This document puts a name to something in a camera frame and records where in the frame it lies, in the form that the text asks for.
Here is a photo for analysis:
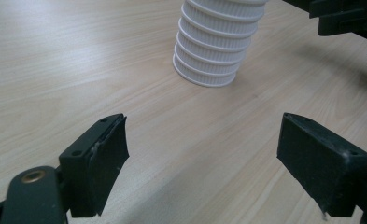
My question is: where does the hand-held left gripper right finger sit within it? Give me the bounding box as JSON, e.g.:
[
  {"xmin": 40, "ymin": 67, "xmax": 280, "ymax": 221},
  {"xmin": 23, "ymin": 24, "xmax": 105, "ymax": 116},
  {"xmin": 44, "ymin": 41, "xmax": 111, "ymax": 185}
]
[{"xmin": 276, "ymin": 112, "xmax": 367, "ymax": 217}]

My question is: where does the stack of white lids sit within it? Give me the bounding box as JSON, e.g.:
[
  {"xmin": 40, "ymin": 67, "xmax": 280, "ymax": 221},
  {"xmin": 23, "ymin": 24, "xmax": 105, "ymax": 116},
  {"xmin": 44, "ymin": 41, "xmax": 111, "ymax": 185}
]
[{"xmin": 172, "ymin": 0, "xmax": 270, "ymax": 88}]

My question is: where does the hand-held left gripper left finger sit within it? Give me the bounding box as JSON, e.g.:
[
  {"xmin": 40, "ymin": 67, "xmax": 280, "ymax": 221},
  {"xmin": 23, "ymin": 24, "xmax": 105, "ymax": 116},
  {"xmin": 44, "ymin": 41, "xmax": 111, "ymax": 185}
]
[{"xmin": 59, "ymin": 113, "xmax": 130, "ymax": 218}]

